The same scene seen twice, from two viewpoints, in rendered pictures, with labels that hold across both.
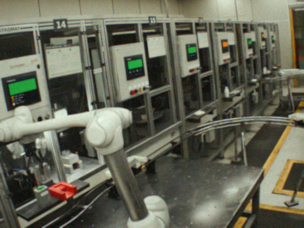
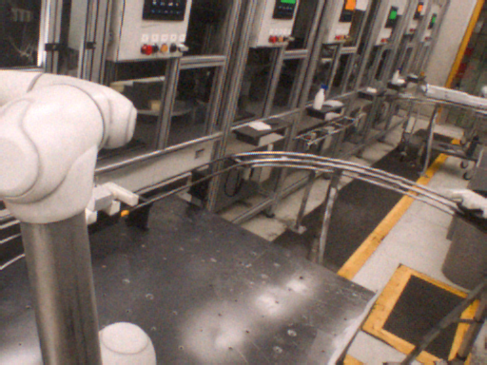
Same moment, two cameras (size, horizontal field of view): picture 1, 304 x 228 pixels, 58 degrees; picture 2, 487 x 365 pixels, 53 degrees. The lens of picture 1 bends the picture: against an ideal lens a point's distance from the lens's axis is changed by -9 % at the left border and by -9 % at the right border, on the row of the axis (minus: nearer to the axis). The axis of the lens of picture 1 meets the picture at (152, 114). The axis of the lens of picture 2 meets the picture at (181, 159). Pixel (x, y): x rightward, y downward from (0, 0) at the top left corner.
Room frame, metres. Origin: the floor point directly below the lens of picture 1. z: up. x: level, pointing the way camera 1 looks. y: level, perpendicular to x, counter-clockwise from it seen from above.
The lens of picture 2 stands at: (0.63, 0.07, 1.71)
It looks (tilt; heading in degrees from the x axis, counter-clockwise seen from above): 21 degrees down; 356
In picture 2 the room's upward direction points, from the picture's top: 11 degrees clockwise
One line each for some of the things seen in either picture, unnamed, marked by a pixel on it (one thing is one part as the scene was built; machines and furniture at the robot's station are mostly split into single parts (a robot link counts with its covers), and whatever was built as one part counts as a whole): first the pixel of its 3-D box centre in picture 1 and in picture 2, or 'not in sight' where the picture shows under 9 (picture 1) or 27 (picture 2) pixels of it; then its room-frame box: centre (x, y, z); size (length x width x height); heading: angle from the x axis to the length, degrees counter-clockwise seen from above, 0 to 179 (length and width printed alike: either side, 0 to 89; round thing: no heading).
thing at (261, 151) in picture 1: (281, 119); (397, 176); (5.48, -2.64, 0.01); 5.85 x 0.59 x 0.01; 143
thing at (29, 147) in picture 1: (30, 149); not in sight; (1.58, 0.74, 1.29); 0.08 x 0.07 x 0.09; 143
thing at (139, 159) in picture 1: (127, 169); (88, 211); (2.19, 0.25, 0.84); 0.36 x 0.14 x 0.10; 143
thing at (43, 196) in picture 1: (42, 195); not in sight; (1.59, 0.75, 0.97); 0.08 x 0.08 x 0.12; 53
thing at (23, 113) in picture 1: (22, 120); not in sight; (1.57, 0.74, 1.47); 0.13 x 0.11 x 0.16; 168
